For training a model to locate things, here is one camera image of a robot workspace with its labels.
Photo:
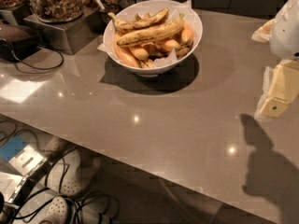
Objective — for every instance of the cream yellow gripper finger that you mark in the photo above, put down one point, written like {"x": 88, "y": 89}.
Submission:
{"x": 280, "y": 89}

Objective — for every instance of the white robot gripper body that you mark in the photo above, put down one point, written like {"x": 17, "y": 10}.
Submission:
{"x": 286, "y": 32}

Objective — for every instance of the long spotted yellow banana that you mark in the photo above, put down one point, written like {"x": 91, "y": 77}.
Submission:
{"x": 153, "y": 33}

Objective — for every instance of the orange banana right side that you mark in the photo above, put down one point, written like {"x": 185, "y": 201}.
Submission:
{"x": 186, "y": 34}

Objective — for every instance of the spotted banana at back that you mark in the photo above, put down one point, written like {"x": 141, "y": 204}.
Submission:
{"x": 123, "y": 25}

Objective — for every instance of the small orange banana middle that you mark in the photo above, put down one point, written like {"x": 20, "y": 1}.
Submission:
{"x": 140, "y": 53}

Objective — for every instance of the orange banana front left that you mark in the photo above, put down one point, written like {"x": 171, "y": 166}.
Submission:
{"x": 124, "y": 53}

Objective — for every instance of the small dark snack bowl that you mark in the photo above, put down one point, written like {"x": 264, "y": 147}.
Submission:
{"x": 109, "y": 8}

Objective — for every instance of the steel riser block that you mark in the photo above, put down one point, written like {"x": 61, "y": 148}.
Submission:
{"x": 69, "y": 37}

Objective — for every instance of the white clog shoe upper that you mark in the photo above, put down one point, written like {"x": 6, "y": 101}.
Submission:
{"x": 72, "y": 168}

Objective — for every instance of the white clog shoe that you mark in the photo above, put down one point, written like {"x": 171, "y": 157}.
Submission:
{"x": 57, "y": 213}
{"x": 72, "y": 168}

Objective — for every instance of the glass jar of nuts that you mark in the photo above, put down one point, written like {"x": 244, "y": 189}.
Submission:
{"x": 56, "y": 11}

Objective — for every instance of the white clog shoe lower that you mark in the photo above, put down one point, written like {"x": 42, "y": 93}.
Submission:
{"x": 57, "y": 213}

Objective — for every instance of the dark round appliance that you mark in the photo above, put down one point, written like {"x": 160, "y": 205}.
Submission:
{"x": 17, "y": 41}

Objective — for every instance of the silver electronics box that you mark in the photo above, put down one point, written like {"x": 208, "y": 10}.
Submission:
{"x": 30, "y": 164}

